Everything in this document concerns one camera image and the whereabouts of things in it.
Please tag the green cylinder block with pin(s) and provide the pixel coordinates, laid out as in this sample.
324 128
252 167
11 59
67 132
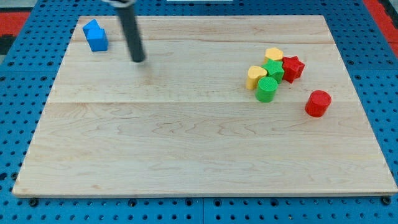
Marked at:
266 89

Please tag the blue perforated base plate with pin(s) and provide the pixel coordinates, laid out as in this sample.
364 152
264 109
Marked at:
31 64

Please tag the light wooden board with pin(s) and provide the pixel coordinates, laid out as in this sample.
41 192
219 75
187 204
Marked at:
183 124

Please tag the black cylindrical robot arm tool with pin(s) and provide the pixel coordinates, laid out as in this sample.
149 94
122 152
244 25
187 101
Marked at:
127 18

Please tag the red star block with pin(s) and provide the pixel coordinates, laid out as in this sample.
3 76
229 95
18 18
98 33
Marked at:
293 68

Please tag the yellow heart block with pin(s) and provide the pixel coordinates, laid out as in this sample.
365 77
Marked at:
255 73

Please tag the red cylinder block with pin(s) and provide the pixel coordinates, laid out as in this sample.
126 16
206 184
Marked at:
318 103

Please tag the blue cube block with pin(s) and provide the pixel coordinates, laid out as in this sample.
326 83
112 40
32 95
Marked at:
97 40

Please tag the green star block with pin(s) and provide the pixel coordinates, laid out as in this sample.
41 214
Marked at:
274 69

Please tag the yellow hexagon block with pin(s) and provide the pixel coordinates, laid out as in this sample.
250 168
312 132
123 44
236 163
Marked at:
274 54

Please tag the blue triangle block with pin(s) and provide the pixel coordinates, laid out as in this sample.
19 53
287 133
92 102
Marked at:
91 25

